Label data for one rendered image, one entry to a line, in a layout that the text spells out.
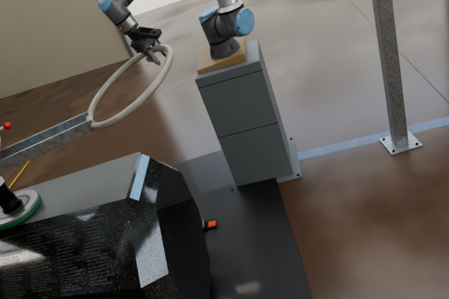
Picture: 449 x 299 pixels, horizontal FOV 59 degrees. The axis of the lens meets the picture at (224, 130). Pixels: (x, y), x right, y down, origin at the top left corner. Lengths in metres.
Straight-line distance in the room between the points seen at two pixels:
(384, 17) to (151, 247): 1.68
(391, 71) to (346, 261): 1.11
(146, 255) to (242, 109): 1.17
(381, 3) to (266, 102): 0.82
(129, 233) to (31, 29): 5.91
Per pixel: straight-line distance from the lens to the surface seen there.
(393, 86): 2.58
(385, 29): 2.43
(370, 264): 2.15
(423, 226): 2.30
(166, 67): 1.63
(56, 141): 1.76
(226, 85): 2.38
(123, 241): 1.63
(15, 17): 7.32
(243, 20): 2.25
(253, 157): 2.63
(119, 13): 1.84
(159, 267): 1.63
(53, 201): 1.89
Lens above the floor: 1.67
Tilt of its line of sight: 29 degrees down
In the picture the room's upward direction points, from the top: 21 degrees counter-clockwise
